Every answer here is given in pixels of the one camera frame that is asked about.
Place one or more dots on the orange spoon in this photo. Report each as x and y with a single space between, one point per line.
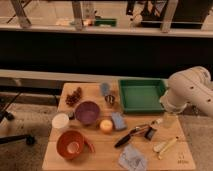
90 145

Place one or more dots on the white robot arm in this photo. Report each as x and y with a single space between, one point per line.
190 86

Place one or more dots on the yellow banana toy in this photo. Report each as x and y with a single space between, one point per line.
169 144

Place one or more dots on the purple bowl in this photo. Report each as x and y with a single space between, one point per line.
87 112

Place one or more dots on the green plastic tray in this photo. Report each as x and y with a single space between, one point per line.
141 96

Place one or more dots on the cream spatula piece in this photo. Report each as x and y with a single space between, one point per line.
157 148

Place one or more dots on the orange bowl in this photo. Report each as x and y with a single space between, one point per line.
70 144

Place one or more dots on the small black block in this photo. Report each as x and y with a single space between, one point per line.
150 133

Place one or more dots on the blue sponge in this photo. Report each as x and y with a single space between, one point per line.
118 121

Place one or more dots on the orange fruit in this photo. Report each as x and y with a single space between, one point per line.
106 126

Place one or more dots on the white cup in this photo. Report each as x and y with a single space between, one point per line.
60 121

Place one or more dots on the black dish brush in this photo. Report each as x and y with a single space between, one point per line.
135 131

